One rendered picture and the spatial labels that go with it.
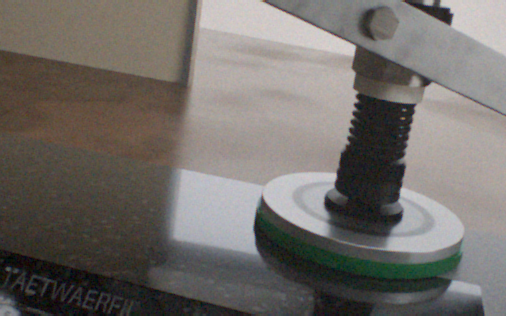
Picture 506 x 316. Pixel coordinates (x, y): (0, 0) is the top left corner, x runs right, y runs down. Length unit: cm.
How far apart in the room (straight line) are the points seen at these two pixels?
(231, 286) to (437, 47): 28
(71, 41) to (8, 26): 49
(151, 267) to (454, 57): 32
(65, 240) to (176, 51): 497
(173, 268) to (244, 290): 6
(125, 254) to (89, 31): 517
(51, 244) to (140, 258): 7
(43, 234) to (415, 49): 36
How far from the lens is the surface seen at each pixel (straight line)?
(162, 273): 59
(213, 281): 58
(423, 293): 64
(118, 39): 569
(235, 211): 73
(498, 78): 69
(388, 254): 64
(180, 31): 555
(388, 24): 61
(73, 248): 62
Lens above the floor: 114
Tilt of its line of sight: 18 degrees down
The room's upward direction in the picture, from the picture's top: 11 degrees clockwise
